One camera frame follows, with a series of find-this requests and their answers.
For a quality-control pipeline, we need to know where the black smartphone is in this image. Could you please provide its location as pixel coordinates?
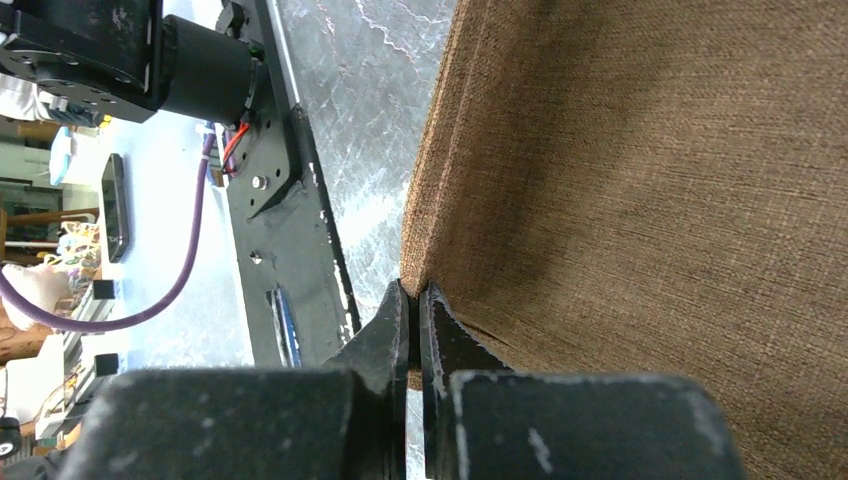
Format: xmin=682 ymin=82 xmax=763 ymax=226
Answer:
xmin=100 ymin=153 xmax=130 ymax=263

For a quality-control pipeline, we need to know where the brown cloth napkin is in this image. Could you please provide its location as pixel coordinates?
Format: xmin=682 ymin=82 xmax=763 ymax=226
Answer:
xmin=400 ymin=1 xmax=847 ymax=479

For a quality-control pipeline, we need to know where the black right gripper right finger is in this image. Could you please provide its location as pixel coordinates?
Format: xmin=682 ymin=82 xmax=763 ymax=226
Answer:
xmin=419 ymin=281 xmax=510 ymax=479

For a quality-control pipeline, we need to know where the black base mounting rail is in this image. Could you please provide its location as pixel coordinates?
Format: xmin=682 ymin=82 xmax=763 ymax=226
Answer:
xmin=216 ymin=1 xmax=360 ymax=367

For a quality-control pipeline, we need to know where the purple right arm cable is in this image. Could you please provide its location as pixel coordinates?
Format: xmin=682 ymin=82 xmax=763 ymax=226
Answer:
xmin=0 ymin=129 xmax=220 ymax=335

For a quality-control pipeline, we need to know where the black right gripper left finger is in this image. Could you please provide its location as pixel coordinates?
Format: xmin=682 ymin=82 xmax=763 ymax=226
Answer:
xmin=324 ymin=280 xmax=410 ymax=479

